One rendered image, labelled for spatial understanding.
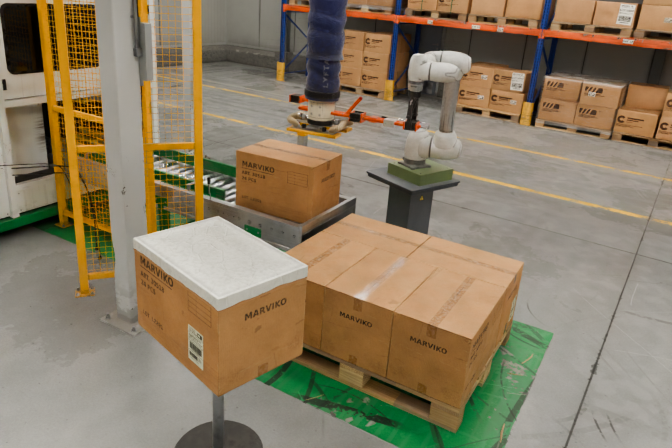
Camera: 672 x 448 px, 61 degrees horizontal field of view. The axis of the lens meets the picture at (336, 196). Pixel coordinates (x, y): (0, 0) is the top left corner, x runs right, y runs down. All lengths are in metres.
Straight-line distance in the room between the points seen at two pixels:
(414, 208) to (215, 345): 2.45
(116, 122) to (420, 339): 1.94
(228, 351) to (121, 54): 1.75
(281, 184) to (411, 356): 1.45
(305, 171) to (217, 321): 1.79
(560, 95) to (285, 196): 7.26
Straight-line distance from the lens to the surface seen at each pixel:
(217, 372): 2.13
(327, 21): 3.50
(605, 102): 10.24
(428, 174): 4.07
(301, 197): 3.68
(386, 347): 2.99
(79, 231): 3.96
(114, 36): 3.19
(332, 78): 3.57
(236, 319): 2.05
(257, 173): 3.82
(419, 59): 3.40
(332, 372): 3.29
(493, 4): 10.66
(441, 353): 2.87
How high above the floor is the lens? 2.02
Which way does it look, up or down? 20 degrees down
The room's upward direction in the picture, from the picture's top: 4 degrees clockwise
